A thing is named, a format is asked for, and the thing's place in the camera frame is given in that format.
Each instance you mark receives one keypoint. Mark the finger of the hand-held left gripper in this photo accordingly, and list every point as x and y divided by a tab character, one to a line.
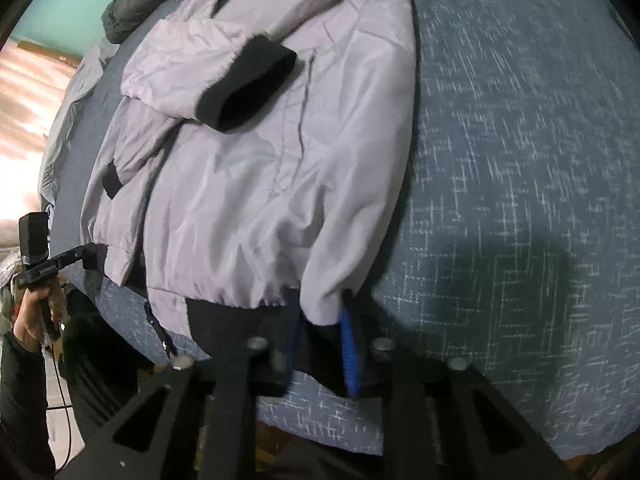
75	257

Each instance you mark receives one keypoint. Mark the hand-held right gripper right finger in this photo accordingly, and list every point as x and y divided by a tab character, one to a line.
351	355

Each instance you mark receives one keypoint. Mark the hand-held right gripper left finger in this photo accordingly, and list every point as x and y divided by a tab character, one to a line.
287	355

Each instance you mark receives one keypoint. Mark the person's left hand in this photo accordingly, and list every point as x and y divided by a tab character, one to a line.
30	320

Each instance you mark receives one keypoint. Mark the blue woven bedspread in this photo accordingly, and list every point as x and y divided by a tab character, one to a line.
500	160

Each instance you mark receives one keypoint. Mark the person's left forearm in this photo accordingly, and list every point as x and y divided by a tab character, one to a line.
25	400

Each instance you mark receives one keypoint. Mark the dark green cloth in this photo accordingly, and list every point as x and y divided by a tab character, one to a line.
135	10

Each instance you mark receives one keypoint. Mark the grey jacket with black trim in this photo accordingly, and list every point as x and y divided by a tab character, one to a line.
250	160

